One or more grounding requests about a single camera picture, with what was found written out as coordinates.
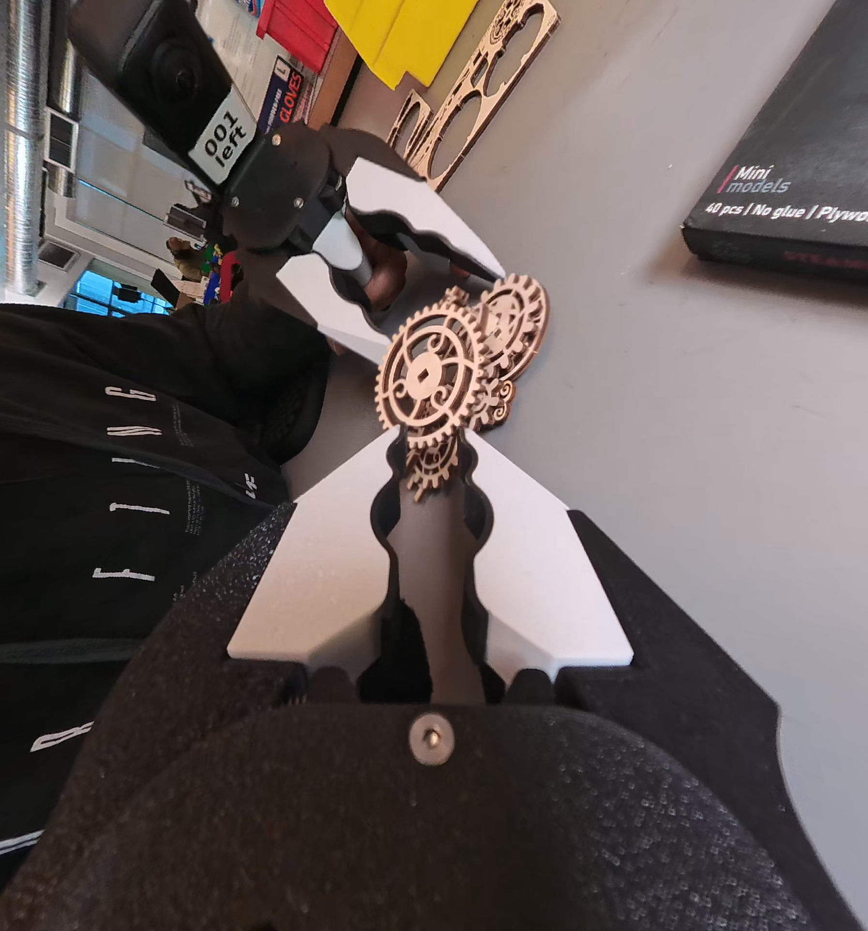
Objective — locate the blue red cardboard box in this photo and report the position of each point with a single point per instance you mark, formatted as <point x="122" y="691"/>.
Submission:
<point x="285" y="94"/>

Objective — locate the wooden gear assembly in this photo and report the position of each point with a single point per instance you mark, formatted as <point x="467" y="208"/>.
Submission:
<point x="514" y="313"/>

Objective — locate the person's left hand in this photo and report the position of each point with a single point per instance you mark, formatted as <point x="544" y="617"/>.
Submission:
<point x="384" y="287"/>

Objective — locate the grey desk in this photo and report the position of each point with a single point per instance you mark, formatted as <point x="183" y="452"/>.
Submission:
<point x="659" y="436"/>

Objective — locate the red plastic bin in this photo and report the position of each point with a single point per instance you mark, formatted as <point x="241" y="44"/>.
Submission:
<point x="296" y="22"/>

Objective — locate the large wooden gear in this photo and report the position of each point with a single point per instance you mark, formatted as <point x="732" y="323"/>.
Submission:
<point x="405" y="378"/>

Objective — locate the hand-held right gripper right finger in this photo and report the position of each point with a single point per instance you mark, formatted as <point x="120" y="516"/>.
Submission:
<point x="550" y="582"/>

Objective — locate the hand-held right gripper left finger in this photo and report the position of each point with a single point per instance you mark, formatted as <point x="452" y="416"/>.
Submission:
<point x="310" y="582"/>

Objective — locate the yellow plastic bin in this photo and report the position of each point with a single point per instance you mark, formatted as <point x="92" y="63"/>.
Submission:
<point x="405" y="36"/>

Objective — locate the black puzzle box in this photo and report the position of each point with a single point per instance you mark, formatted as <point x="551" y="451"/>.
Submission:
<point x="805" y="109"/>

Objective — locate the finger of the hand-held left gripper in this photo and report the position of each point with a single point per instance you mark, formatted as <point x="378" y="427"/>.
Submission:
<point x="307" y="287"/>
<point x="434" y="214"/>

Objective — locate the silver ventilation duct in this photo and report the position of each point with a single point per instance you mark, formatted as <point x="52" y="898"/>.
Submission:
<point x="5" y="145"/>

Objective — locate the wooden puzzle sheet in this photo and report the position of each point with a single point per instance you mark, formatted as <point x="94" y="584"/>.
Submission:
<point x="434" y="174"/>

